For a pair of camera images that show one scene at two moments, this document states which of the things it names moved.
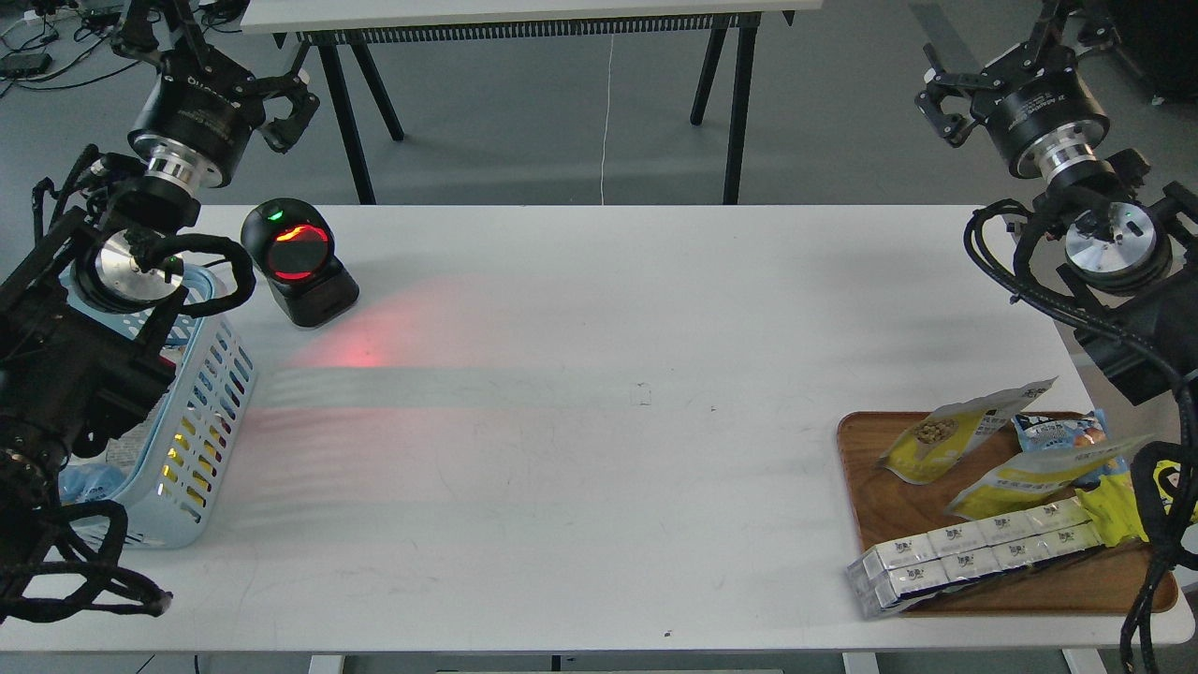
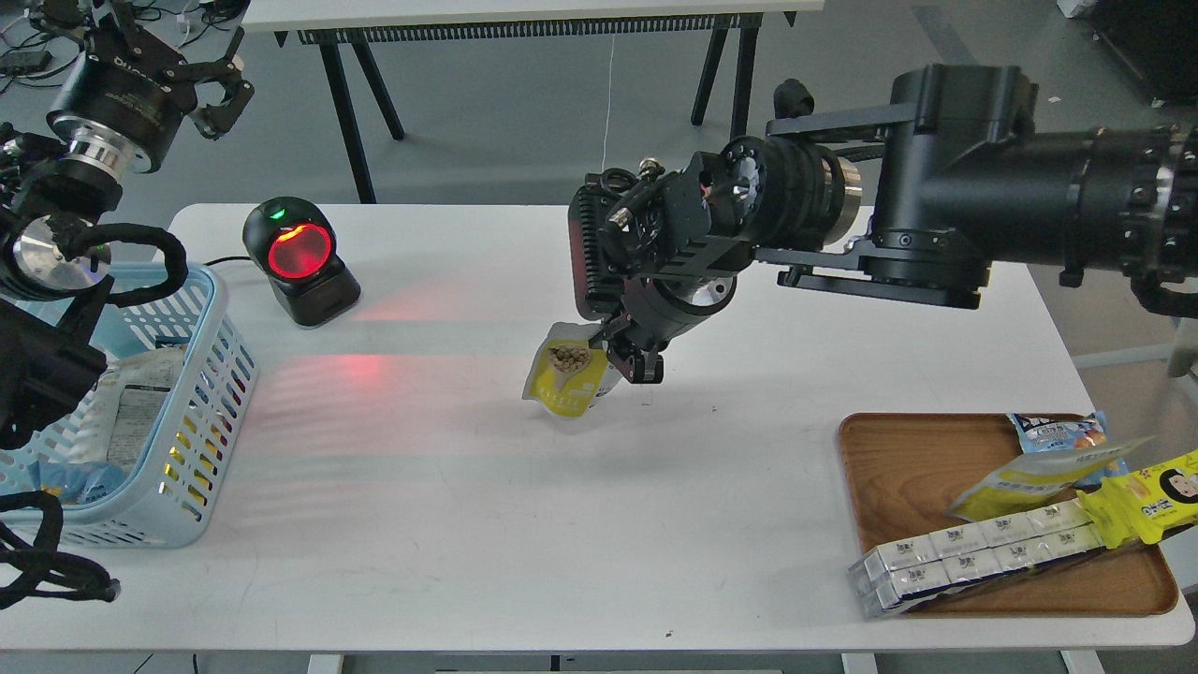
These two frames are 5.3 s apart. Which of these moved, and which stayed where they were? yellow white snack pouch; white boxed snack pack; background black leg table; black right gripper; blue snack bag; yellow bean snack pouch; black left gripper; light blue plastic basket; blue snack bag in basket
Moved: black left gripper; yellow bean snack pouch; black right gripper
Stayed: background black leg table; white boxed snack pack; light blue plastic basket; blue snack bag; blue snack bag in basket; yellow white snack pouch
